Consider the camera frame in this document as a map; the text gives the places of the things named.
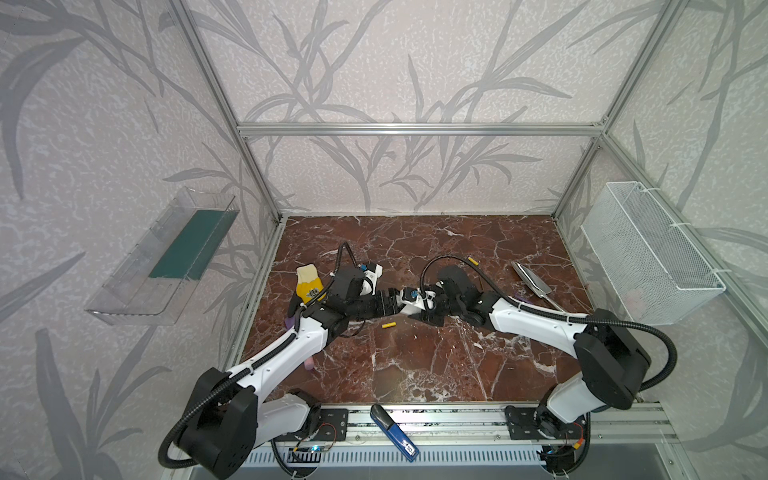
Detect white wire mesh basket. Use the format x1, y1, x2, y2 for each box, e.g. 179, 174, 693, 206
581, 181, 726, 326

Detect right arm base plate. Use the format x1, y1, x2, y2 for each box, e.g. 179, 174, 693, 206
503, 405, 589, 442

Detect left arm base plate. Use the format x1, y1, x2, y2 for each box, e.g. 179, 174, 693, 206
305, 408, 350, 442

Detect metal tongs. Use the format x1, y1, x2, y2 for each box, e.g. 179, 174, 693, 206
512, 262, 564, 312

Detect white remote green buttons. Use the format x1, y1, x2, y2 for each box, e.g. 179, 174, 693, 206
397, 287, 431, 319

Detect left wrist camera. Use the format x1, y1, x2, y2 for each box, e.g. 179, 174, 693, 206
360, 263, 383, 296

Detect clear plastic wall bin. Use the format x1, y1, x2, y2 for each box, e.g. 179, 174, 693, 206
85, 187, 240, 326

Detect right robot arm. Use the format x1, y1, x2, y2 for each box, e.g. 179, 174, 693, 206
401, 265, 678, 423

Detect blue black utility knife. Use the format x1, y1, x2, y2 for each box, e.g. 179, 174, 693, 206
370, 404, 420, 462

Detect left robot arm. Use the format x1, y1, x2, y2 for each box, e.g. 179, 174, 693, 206
157, 263, 398, 479

